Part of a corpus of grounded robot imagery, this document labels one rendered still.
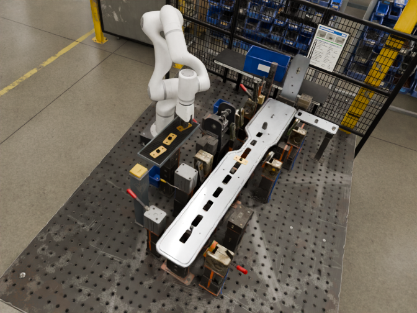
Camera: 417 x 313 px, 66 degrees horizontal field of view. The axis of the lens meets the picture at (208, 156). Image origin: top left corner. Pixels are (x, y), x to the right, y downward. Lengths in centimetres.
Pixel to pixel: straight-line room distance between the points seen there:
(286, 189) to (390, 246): 131
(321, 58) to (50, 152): 250
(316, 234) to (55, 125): 269
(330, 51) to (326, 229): 120
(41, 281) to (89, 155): 162
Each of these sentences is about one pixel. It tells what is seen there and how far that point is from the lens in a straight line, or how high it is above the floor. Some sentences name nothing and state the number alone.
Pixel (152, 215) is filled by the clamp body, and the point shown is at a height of 106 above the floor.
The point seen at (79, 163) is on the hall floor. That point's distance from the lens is 320.
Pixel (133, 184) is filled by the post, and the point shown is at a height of 108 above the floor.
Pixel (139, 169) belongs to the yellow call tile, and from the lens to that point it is 156.
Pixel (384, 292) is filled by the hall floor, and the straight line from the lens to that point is 298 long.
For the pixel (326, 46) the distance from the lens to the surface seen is 248.
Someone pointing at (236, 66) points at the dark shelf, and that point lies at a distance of 256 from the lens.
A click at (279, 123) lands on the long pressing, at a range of 216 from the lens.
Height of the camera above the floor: 236
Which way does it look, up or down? 47 degrees down
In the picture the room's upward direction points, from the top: 9 degrees clockwise
